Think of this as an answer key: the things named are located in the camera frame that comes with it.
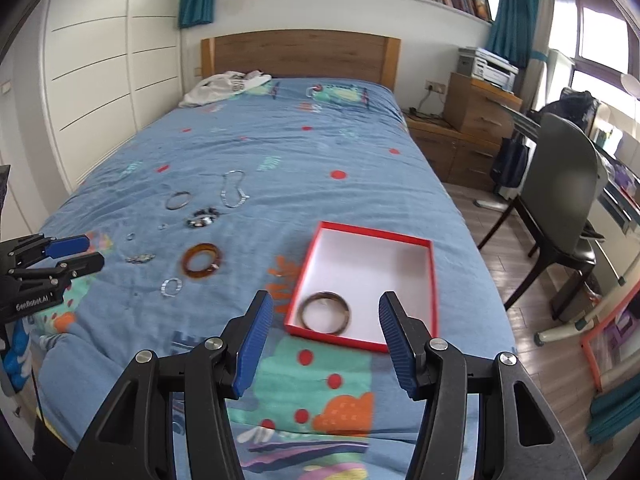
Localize white wardrobe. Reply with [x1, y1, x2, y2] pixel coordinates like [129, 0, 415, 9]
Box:
[41, 0, 182, 191]

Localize grey green chair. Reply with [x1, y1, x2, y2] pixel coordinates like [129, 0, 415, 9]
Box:
[477, 113, 608, 320]

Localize wooden headboard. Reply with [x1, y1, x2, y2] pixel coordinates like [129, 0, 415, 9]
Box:
[200, 29, 401, 90]

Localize dark tortoiseshell bangle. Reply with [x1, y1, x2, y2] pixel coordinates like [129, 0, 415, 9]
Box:
[298, 292, 352, 336]

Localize right teal curtain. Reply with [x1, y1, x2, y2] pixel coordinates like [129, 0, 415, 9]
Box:
[485, 0, 539, 70]

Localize white printer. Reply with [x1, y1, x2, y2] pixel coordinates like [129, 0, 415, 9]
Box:
[457, 48, 518, 93]

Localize low wooden nightstand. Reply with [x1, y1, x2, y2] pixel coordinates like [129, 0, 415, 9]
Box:
[405, 113, 499, 191]

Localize silver chain necklace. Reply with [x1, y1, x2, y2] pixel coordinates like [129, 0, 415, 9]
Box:
[220, 169, 251, 209]

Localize blue patterned bedspread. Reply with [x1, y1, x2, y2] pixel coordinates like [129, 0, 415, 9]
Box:
[35, 79, 514, 479]

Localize white garment on bed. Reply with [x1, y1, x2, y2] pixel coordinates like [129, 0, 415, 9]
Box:
[179, 70, 272, 107]

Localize amber resin bangle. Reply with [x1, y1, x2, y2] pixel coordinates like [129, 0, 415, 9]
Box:
[181, 243, 222, 280]

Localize dark hanging bag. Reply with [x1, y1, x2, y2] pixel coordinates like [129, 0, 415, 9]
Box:
[489, 133, 529, 200]

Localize red white jewelry box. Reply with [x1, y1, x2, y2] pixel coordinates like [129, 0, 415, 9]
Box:
[284, 221, 439, 352]

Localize wall power socket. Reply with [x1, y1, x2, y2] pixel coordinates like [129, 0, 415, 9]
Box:
[425, 80, 447, 96]

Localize thin silver bangle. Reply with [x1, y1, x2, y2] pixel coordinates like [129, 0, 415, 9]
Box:
[165, 191, 192, 210]

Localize dark beaded bracelet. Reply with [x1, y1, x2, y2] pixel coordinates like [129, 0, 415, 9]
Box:
[185, 205, 222, 229]

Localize wooden drawer cabinet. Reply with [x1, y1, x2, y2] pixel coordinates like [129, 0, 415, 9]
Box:
[442, 73, 522, 144]

